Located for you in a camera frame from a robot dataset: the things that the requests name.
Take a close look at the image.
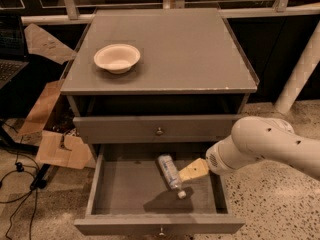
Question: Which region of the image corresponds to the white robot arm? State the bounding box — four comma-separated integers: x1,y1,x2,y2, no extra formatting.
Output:
179,116,320,182

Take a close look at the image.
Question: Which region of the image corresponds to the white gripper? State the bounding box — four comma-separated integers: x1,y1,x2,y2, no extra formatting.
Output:
179,136,247,182

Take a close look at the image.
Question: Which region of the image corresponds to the white metal railing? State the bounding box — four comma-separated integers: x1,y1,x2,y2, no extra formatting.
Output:
20,0,320,26

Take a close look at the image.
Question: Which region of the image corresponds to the brown cardboard box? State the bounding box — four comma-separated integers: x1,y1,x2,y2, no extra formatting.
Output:
19,24,96,169

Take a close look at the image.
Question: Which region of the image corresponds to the closed grey upper drawer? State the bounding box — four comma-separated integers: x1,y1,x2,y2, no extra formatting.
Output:
73,115,240,144

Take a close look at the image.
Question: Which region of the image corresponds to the brass upper drawer knob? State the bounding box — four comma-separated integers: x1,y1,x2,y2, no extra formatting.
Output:
156,127,164,136

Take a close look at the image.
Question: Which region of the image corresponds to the blue labelled plastic bottle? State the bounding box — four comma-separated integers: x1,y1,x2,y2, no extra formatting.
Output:
158,154,186,199

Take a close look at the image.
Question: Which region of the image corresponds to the grey wooden drawer cabinet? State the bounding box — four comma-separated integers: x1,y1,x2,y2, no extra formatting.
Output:
60,7,260,240

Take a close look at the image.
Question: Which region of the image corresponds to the white diagonal post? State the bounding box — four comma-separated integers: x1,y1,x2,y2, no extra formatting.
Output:
274,22,320,114

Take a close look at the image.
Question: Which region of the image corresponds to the white paper bowl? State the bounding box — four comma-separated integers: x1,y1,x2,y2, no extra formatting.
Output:
94,44,141,74

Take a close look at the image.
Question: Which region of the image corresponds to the open grey middle drawer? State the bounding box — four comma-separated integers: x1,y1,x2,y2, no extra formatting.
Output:
75,143,245,235

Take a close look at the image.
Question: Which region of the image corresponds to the brass drawer knob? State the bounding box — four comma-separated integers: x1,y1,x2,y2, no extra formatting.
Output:
159,227,166,237
156,127,164,136

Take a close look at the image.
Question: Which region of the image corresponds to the black laptop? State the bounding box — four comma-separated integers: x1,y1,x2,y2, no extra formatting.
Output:
0,13,29,89

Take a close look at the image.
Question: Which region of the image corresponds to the brass middle drawer knob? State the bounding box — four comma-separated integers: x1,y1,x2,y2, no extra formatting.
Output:
159,227,166,237

